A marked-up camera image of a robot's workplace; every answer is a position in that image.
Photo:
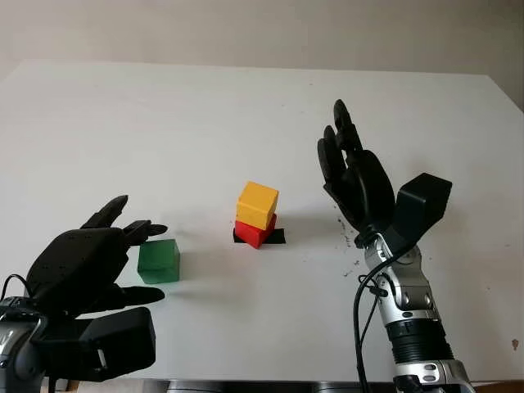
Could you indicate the green wooden cube block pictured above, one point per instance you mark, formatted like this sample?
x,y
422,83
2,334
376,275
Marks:
x,y
157,262

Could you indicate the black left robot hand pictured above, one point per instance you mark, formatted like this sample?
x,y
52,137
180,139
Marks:
x,y
78,270

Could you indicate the red wooden cube block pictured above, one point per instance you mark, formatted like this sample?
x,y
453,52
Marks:
x,y
251,235

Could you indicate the black tape strip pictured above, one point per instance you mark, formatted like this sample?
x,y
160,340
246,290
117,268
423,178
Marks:
x,y
279,236

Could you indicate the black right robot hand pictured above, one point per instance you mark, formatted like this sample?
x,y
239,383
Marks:
x,y
366,192

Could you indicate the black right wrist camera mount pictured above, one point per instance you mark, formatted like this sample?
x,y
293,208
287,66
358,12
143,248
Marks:
x,y
423,204

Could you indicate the yellow wooden cube block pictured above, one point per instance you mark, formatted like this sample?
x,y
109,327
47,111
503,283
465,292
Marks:
x,y
256,202

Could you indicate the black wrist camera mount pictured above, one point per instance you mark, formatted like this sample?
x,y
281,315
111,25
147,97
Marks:
x,y
118,344
423,204

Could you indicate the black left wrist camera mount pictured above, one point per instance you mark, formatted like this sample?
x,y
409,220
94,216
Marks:
x,y
118,344

